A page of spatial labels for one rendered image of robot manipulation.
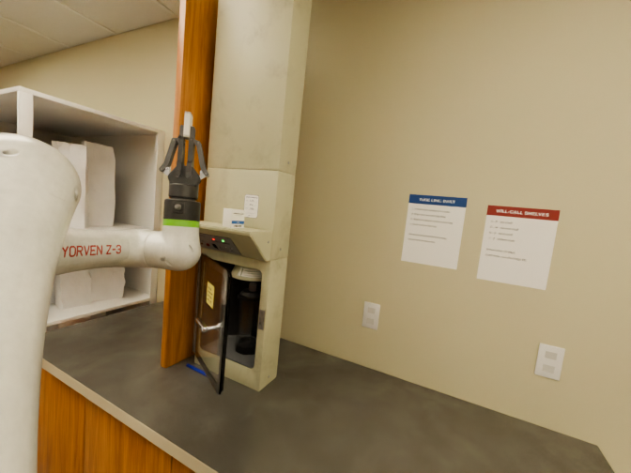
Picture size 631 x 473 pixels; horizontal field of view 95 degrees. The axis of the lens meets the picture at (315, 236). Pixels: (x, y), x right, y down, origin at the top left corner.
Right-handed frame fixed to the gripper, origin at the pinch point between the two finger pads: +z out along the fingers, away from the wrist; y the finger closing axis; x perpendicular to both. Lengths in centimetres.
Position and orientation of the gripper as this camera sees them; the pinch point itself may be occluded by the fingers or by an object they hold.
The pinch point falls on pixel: (188, 126)
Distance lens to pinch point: 92.5
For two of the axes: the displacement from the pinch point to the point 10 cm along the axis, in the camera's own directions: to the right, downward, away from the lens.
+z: 0.6, -10.0, 0.0
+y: -9.8, -0.6, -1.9
